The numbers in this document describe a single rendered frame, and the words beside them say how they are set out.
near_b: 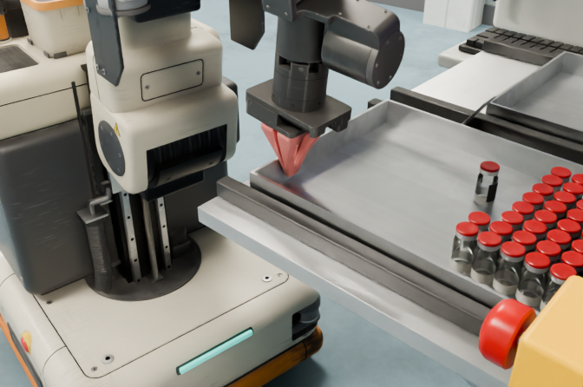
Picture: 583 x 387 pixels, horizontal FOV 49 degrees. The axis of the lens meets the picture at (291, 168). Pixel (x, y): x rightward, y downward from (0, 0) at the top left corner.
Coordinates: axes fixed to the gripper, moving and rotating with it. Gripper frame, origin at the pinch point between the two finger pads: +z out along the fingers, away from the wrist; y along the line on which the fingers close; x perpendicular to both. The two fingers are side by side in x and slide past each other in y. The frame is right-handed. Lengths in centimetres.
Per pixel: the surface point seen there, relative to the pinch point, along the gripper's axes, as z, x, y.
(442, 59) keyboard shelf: 13, 66, -18
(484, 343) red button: -13.6, -19.2, 31.8
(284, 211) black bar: -0.8, -7.0, 5.5
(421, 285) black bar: -2.7, -7.3, 22.1
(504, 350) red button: -14.0, -19.2, 33.0
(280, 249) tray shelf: 1.0, -10.0, 7.9
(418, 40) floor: 107, 269, -136
